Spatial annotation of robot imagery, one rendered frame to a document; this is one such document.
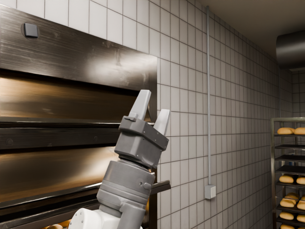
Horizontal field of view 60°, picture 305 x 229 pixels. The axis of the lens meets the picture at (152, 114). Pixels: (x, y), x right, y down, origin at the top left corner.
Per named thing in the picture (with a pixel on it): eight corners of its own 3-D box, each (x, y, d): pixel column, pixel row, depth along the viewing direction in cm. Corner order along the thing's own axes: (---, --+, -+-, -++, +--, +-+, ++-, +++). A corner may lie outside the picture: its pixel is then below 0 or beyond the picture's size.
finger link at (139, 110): (154, 92, 49) (142, 122, 47) (140, 91, 51) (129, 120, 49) (149, 87, 48) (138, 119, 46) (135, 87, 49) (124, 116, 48)
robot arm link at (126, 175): (181, 144, 53) (162, 204, 49) (143, 137, 58) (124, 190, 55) (149, 118, 43) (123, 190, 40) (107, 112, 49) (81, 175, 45)
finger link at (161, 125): (159, 108, 56) (150, 135, 54) (172, 109, 54) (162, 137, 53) (162, 112, 57) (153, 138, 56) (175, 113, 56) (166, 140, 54)
